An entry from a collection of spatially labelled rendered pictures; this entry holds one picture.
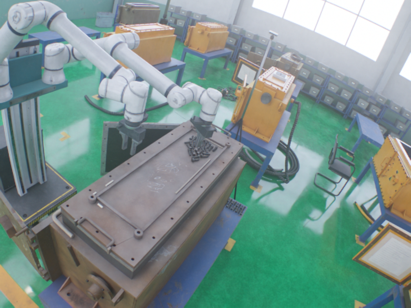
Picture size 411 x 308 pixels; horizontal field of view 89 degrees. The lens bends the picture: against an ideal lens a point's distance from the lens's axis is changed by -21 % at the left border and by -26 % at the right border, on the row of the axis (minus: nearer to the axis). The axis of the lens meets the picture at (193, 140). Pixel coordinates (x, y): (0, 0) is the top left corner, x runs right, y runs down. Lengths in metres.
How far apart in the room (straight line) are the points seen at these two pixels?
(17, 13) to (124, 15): 7.60
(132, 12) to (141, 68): 7.15
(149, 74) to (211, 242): 1.40
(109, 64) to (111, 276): 0.97
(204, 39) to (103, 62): 6.01
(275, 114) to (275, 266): 2.00
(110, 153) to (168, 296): 1.24
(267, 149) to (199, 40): 4.36
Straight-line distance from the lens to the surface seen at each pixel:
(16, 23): 1.32
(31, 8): 1.32
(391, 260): 2.92
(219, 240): 2.23
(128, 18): 8.67
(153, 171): 1.50
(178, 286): 1.92
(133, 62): 1.47
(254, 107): 3.77
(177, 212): 1.32
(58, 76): 2.09
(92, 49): 1.31
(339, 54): 10.13
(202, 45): 7.22
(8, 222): 1.66
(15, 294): 2.62
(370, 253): 2.83
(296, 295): 3.12
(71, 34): 1.35
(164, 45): 5.32
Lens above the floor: 2.35
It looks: 33 degrees down
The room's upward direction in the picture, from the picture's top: 18 degrees clockwise
